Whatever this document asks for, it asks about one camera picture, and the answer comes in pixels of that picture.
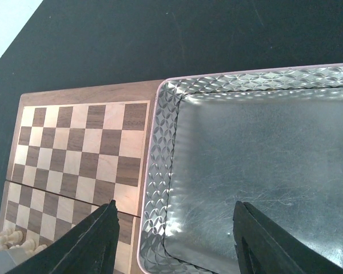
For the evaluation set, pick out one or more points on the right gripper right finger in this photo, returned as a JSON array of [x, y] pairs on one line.
[[262, 246]]

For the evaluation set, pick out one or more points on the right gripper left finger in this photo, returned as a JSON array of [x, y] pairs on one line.
[[89, 247]]

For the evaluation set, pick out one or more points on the fourteenth light chess piece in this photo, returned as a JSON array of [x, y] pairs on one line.
[[13, 238]]

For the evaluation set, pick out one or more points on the wooden chessboard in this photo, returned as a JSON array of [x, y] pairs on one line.
[[74, 150]]

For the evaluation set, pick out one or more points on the pink plastic basket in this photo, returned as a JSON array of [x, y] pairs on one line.
[[272, 138]]

